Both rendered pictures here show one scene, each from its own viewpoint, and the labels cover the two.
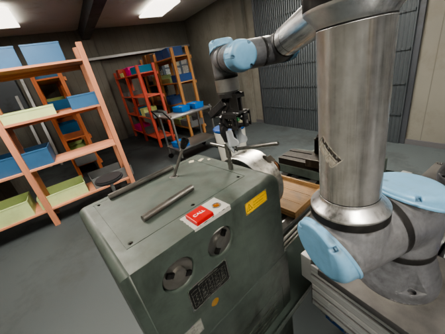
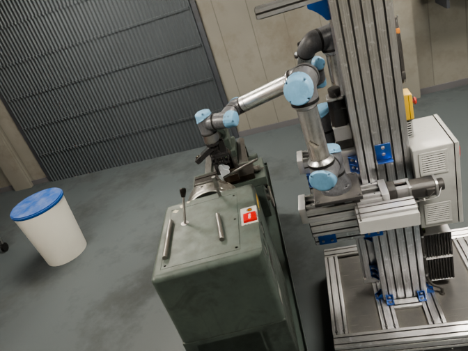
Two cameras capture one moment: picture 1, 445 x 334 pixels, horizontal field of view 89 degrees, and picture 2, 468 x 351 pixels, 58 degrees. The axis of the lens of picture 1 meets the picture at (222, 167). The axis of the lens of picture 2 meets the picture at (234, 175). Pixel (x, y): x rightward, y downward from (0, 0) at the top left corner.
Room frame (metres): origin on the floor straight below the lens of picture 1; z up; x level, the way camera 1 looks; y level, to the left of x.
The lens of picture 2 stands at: (-0.58, 1.22, 2.30)
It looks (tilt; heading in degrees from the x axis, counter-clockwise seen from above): 27 degrees down; 315
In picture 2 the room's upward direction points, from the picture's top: 19 degrees counter-clockwise
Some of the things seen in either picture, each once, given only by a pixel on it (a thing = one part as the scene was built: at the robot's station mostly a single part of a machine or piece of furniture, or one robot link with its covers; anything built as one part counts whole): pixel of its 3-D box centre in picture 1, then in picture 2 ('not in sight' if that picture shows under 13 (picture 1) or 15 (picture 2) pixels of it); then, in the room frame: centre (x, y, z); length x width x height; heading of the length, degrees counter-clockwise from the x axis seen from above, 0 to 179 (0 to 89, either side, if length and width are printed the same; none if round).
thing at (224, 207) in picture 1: (206, 219); (251, 219); (0.56, 0.08, 1.23); 0.13 x 0.08 x 0.06; 128
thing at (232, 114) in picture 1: (233, 111); (217, 152); (0.76, -0.07, 1.49); 0.09 x 0.08 x 0.12; 38
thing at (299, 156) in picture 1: (313, 160); (224, 177); (1.34, -0.60, 0.95); 0.43 x 0.18 x 0.04; 38
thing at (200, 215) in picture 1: (199, 216); (250, 217); (0.54, 0.09, 1.26); 0.06 x 0.06 x 0.02; 38
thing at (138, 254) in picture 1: (189, 231); (219, 255); (0.73, 0.18, 1.06); 0.59 x 0.48 x 0.39; 128
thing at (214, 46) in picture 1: (223, 59); (206, 122); (0.77, -0.07, 1.65); 0.09 x 0.08 x 0.11; 15
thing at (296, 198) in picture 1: (282, 191); not in sight; (1.14, -0.32, 0.89); 0.36 x 0.30 x 0.04; 38
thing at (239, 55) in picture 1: (242, 55); (226, 118); (0.68, -0.11, 1.65); 0.11 x 0.11 x 0.08; 15
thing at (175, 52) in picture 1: (171, 93); not in sight; (6.96, 1.03, 1.12); 2.33 x 0.63 x 2.23; 29
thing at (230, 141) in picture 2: not in sight; (219, 136); (1.72, -1.08, 1.01); 0.30 x 0.20 x 0.29; 128
